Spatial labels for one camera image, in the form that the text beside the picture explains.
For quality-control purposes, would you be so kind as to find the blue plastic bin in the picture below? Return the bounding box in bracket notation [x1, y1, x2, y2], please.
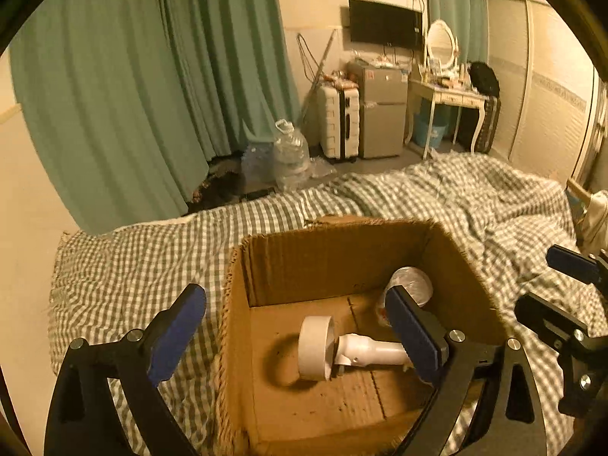
[413, 113, 448, 148]

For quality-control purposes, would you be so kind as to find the green checked blanket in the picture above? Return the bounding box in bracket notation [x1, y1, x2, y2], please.
[47, 152, 608, 456]

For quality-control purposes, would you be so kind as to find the black bag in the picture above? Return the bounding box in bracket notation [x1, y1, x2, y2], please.
[468, 62, 501, 97]

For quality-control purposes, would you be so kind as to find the white hard suitcase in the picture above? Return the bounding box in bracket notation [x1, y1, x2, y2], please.
[319, 83, 360, 160]

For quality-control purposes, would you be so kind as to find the silver mini fridge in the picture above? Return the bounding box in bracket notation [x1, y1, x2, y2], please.
[347, 61, 410, 159]

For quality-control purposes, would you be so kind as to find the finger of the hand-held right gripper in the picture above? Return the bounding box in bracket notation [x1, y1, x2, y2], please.
[514, 292, 608, 419]
[546, 244, 608, 295]

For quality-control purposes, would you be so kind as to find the cream cloth bag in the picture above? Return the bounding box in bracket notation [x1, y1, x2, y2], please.
[565, 178, 608, 249]

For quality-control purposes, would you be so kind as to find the narrow green curtain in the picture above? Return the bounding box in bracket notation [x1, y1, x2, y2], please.
[424, 0, 490, 65]

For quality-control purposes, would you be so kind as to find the white oval mirror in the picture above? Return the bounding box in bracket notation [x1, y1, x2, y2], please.
[424, 19, 459, 73]

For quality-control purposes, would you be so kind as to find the white dressing table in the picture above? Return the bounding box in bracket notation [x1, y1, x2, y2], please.
[404, 78, 490, 160]

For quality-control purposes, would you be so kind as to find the wide green curtain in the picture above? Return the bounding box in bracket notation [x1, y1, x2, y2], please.
[9, 0, 305, 236]

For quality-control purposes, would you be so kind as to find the black wall television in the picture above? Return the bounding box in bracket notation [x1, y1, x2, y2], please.
[348, 0, 423, 49]

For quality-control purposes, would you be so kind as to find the snack packets pile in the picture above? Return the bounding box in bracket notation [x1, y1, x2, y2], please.
[322, 70, 360, 90]

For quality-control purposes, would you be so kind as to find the large clear water bottle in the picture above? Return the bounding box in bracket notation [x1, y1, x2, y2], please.
[272, 120, 310, 190]

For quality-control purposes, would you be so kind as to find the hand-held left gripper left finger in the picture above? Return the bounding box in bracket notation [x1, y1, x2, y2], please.
[44, 283, 207, 456]

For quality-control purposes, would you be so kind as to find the brown cardboard box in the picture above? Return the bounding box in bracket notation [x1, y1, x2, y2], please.
[216, 216, 507, 456]

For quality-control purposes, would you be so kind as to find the white wardrobe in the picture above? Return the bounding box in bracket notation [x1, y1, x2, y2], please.
[484, 0, 600, 176]

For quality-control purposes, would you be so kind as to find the long mop pole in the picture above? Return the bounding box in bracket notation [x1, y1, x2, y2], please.
[298, 28, 339, 122]

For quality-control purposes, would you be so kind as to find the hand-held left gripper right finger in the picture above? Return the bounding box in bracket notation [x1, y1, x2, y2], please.
[384, 285, 549, 456]

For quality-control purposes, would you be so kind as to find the white handheld fan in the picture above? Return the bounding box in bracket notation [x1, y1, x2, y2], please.
[298, 316, 414, 382]

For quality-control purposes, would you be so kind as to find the plastic wrapped bottle pack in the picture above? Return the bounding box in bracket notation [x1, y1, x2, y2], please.
[241, 141, 276, 186]

